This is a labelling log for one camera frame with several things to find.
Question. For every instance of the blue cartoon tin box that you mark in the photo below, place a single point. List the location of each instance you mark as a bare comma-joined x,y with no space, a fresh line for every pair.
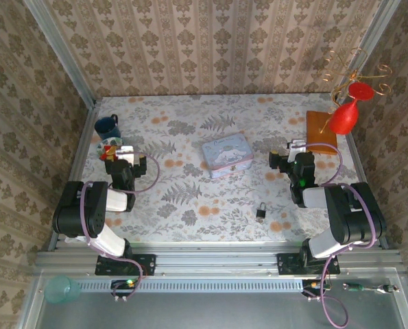
226,154

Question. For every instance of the black padlock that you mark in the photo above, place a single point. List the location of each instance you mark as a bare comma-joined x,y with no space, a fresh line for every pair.
261,213

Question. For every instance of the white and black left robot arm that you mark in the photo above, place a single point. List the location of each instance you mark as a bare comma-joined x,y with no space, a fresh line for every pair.
77,212

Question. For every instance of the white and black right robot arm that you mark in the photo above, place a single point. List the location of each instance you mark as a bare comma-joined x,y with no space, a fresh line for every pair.
354,216

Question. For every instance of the colourful patterned plate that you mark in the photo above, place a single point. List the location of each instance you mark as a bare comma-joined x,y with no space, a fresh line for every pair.
104,145

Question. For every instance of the brown wooden base board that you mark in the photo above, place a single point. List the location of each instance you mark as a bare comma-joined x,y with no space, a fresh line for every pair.
318,130

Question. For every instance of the dark blue mug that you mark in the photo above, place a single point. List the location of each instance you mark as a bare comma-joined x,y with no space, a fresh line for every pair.
106,128

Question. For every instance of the red wine glass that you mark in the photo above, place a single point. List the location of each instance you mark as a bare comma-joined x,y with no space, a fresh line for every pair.
342,118

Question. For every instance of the floral patterned tablecloth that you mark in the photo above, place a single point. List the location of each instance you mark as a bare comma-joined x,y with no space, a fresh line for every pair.
176,113

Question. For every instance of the small connector board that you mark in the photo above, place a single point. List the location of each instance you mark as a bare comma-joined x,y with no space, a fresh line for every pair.
123,285
311,286

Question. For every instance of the teal plastic cup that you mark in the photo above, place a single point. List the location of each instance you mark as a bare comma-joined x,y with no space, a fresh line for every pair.
59,289

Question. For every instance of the small grey electronic connector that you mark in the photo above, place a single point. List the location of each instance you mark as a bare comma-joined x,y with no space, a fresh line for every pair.
387,289

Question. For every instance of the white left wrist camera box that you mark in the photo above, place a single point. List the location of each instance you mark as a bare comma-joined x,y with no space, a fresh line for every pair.
125,153

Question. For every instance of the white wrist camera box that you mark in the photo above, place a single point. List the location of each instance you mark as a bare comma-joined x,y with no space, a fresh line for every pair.
297,146
125,153

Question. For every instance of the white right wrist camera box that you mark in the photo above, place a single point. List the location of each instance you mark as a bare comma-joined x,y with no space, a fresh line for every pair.
297,146

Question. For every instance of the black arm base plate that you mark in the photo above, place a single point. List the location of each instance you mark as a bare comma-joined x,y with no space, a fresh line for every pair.
287,264
145,265

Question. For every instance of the aluminium extrusion frame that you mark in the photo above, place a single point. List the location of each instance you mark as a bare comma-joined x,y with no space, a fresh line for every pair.
207,257

